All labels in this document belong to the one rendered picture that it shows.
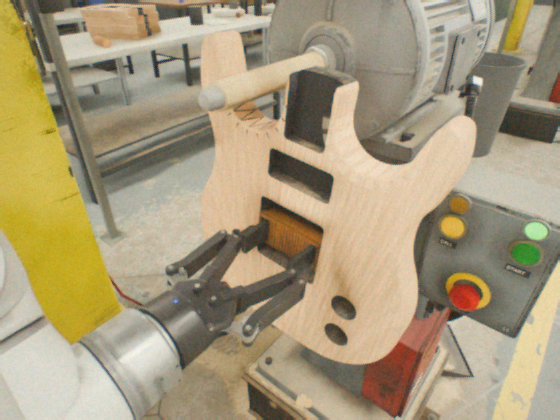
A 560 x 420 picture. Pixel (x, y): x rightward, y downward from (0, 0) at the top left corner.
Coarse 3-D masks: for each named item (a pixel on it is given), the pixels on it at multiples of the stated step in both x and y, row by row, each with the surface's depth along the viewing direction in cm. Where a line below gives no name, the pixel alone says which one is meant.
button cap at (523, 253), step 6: (516, 246) 47; (522, 246) 47; (528, 246) 46; (516, 252) 47; (522, 252) 47; (528, 252) 46; (534, 252) 46; (516, 258) 48; (522, 258) 47; (528, 258) 47; (534, 258) 46
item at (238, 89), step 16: (272, 64) 46; (288, 64) 46; (304, 64) 48; (320, 64) 50; (224, 80) 40; (240, 80) 41; (256, 80) 42; (272, 80) 44; (240, 96) 41; (256, 96) 43
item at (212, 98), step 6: (204, 90) 39; (210, 90) 39; (216, 90) 39; (198, 96) 39; (204, 96) 39; (210, 96) 39; (216, 96) 39; (222, 96) 39; (204, 102) 39; (210, 102) 39; (216, 102) 39; (222, 102) 40; (204, 108) 40; (210, 108) 39; (216, 108) 40
